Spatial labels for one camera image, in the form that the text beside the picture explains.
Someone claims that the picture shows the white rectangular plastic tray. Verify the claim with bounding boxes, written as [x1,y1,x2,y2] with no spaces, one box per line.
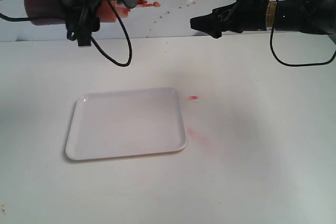
[65,88,187,161]

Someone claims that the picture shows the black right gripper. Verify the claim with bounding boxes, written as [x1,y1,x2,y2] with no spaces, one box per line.
[190,0,278,38]

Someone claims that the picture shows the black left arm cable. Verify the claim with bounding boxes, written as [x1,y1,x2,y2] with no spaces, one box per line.
[0,0,132,68]

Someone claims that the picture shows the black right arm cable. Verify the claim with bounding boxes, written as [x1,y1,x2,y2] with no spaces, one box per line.
[269,0,336,67]

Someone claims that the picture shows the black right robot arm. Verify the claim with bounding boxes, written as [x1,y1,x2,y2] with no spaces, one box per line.
[190,0,335,39]

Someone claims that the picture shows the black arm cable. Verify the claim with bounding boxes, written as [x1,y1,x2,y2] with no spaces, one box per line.
[269,0,336,67]
[0,0,132,68]

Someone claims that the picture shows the red sauce squeeze bottle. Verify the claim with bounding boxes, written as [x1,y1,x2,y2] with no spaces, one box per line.
[24,0,161,26]

